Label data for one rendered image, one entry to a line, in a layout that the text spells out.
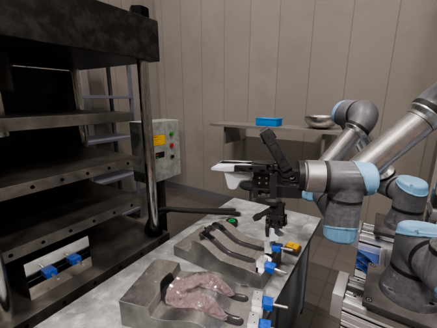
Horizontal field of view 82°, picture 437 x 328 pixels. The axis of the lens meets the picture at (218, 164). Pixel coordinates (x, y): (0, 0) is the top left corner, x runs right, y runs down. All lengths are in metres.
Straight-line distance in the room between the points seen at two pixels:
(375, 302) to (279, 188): 0.49
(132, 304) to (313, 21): 3.18
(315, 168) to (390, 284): 0.50
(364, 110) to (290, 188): 0.64
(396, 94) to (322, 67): 0.80
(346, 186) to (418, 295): 0.44
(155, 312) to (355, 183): 0.80
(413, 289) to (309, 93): 2.67
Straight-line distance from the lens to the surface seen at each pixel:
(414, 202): 1.37
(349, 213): 0.64
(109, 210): 1.47
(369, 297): 0.96
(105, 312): 1.23
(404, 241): 0.90
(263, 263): 1.19
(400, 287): 0.95
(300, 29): 3.45
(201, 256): 1.31
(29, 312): 1.39
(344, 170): 0.61
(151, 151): 1.48
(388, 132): 0.78
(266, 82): 3.51
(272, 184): 0.58
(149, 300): 1.05
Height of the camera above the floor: 1.61
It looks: 14 degrees down
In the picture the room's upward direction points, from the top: straight up
